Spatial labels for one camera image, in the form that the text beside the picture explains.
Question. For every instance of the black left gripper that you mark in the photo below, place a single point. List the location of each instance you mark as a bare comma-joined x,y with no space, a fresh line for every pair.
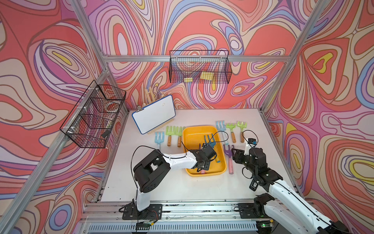
208,165

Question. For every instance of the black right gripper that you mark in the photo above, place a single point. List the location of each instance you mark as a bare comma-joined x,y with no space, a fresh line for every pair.
238,155

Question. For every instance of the teal cultivator yellow handle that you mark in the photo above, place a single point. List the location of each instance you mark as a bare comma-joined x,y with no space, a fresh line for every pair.
211,143

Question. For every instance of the yellow plastic storage tray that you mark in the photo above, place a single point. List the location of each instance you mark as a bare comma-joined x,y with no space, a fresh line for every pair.
195,136

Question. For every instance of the green three-prong rake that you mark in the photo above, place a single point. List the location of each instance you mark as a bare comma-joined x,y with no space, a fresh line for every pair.
231,127
242,125

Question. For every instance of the green rake wooden handle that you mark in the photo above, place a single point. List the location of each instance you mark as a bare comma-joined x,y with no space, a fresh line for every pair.
170,131

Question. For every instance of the light blue rake wooden handle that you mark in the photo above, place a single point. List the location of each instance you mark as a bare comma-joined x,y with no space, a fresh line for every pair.
159,139

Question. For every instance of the green hand fork wooden handle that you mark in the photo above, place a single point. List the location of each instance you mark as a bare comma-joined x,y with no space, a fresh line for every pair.
179,133

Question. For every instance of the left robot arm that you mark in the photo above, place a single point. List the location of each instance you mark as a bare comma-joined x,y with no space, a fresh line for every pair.
152,169

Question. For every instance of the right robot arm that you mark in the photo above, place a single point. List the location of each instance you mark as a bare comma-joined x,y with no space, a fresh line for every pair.
280,201

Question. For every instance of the black handheld scanner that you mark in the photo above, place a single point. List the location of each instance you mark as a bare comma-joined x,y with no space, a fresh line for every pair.
253,185

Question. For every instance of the blue framed whiteboard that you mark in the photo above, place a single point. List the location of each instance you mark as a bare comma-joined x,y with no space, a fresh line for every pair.
154,115

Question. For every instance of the wooden utensils behind whiteboard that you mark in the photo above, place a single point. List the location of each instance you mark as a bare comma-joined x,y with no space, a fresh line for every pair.
150,98

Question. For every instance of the yellow sponge in basket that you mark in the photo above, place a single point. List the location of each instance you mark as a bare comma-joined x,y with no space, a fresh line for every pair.
208,76

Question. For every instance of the green circuit board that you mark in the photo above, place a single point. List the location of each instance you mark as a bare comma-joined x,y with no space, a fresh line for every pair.
144,225

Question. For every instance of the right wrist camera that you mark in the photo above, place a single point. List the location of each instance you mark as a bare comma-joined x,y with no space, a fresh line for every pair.
249,143

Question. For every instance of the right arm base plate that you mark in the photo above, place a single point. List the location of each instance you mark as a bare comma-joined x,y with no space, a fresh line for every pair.
251,210

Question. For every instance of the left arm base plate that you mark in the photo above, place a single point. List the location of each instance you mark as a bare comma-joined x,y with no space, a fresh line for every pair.
130,212

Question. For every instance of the black wire basket back wall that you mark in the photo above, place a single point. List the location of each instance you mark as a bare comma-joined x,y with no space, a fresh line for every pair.
190,64

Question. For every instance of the black wire basket wall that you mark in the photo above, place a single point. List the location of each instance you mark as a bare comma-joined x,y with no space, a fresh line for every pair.
90,123
190,64

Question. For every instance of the black wire basket left wall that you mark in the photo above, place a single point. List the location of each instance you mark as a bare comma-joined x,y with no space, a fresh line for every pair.
90,123

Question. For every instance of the aluminium front rail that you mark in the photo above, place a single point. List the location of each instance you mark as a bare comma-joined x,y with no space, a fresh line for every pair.
215,217

